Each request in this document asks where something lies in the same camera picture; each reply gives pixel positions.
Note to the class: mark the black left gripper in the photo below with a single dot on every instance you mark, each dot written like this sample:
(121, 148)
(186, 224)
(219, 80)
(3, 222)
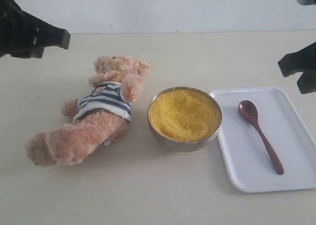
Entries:
(23, 35)

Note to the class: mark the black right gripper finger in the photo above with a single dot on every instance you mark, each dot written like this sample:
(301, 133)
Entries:
(307, 83)
(303, 61)

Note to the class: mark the dark brown wooden spoon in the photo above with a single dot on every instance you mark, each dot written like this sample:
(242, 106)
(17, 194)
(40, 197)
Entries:
(249, 112)

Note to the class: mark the tan teddy bear striped sweater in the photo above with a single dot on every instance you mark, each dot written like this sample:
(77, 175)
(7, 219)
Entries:
(98, 118)

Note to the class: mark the white rectangular plastic tray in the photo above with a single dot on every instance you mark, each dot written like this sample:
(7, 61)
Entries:
(247, 162)

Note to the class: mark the steel bowl of yellow millet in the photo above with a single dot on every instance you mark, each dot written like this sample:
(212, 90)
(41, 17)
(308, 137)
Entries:
(184, 119)

